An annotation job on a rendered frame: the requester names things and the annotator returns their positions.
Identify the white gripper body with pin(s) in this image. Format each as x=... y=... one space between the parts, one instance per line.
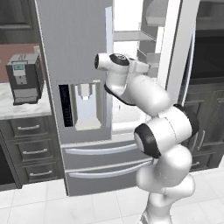
x=139 y=67

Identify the grey steel fridge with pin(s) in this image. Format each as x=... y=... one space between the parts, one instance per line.
x=87 y=137

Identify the dark grey cupboard drawer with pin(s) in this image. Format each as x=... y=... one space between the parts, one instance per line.
x=34 y=150
x=29 y=127
x=40 y=172

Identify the dark grey wall cupboard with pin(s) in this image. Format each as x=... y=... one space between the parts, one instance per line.
x=17 y=20

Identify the grey fridge drawer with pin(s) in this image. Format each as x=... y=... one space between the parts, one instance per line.
x=93 y=185
x=87 y=160

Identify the black coffee machine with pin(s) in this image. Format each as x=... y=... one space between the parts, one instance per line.
x=24 y=78

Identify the open grey fridge door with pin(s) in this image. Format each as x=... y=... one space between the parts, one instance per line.
x=178 y=43

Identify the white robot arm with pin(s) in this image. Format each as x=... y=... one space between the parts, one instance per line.
x=163 y=122

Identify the dark grey cupboard run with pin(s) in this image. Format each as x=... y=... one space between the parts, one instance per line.
x=210 y=122

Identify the grey fridge door with dispenser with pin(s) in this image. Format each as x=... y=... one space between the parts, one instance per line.
x=73 y=43

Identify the white fridge shelf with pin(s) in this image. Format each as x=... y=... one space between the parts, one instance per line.
x=131 y=35

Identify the white wall socket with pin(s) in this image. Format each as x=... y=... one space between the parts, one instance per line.
x=36 y=50

